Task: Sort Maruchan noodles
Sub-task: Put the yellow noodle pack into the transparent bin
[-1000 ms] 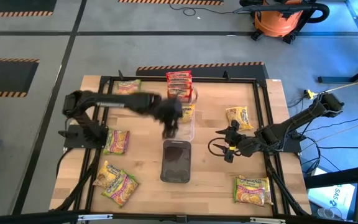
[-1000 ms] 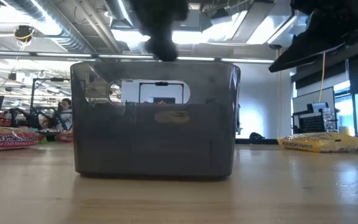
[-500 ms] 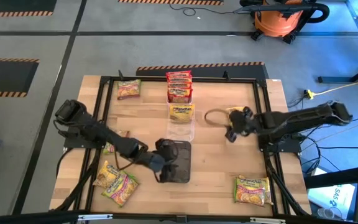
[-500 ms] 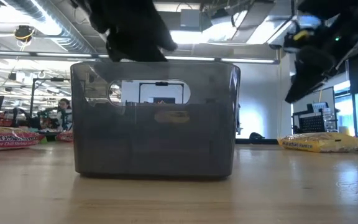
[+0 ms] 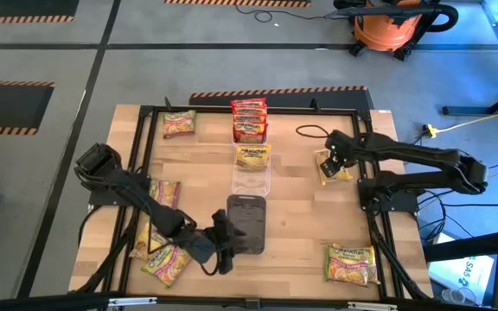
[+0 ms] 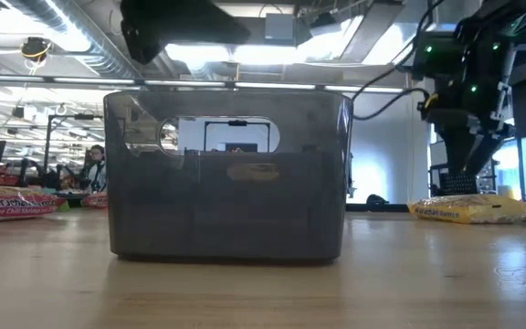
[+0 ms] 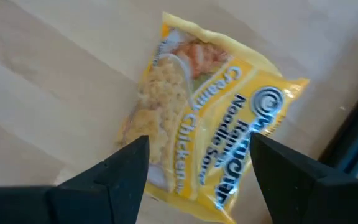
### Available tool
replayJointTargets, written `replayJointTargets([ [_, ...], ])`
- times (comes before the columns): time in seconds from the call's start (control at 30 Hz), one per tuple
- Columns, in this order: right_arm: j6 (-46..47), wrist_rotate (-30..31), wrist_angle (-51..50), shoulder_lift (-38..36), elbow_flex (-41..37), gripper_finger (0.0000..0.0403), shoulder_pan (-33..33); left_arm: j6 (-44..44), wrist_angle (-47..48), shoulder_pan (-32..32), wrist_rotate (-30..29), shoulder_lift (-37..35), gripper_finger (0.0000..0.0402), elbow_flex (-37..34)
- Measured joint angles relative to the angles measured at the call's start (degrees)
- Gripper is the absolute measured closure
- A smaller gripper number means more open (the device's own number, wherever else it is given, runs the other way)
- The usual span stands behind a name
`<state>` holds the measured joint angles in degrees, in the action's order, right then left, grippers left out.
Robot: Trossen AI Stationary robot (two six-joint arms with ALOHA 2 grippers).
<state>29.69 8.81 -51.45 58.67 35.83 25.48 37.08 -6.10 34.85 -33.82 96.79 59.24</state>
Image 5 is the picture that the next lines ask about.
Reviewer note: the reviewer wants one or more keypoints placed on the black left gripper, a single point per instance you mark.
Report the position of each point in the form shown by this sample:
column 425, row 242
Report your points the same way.
column 218, row 246

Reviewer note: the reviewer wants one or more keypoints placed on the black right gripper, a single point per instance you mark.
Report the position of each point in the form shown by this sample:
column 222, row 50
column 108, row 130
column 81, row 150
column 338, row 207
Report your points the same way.
column 340, row 147

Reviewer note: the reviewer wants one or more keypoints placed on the yellow Maruchan noodle pack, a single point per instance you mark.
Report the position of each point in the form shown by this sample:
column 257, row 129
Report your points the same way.
column 345, row 176
column 253, row 157
column 374, row 263
column 141, row 248

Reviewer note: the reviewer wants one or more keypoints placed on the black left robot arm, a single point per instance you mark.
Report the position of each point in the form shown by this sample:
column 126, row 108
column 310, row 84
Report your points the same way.
column 145, row 203

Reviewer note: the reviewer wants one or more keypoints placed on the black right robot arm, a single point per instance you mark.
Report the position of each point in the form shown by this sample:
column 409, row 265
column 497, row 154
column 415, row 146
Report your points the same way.
column 426, row 153

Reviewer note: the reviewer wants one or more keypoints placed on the dark smoked plastic bin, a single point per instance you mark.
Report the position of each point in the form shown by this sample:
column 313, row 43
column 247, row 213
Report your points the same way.
column 251, row 220

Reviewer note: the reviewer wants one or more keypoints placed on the clear plastic bin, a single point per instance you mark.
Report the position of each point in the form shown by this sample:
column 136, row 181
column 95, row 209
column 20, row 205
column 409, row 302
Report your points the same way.
column 251, row 183

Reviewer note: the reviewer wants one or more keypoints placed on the white label sticker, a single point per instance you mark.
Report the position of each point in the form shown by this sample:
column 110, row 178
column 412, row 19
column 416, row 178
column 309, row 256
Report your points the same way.
column 384, row 111

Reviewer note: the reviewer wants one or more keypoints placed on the black mat hazard-striped edge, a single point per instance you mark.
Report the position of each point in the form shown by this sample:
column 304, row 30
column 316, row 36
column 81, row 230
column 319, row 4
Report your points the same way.
column 7, row 105
column 214, row 100
column 231, row 2
column 24, row 6

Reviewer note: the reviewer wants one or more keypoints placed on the orange shop vacuum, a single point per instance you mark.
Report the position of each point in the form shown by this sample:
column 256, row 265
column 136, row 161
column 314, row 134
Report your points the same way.
column 383, row 32

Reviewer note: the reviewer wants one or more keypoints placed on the black metal desk foot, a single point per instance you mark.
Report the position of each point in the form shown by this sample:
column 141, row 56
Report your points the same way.
column 469, row 111

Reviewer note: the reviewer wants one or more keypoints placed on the clear plastic cup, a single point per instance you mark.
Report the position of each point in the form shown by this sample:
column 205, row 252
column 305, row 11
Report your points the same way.
column 454, row 296

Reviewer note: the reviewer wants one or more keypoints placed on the black rig crossbar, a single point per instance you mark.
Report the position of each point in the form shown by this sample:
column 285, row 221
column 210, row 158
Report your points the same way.
column 59, row 302

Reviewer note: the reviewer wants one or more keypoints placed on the black aluminium table frame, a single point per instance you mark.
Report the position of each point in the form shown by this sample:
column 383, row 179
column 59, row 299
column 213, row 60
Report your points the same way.
column 296, row 110

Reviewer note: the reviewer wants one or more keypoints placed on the silver metal bracket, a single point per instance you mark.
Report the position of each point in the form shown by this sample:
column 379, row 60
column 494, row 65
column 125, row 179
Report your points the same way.
column 372, row 306
column 132, row 301

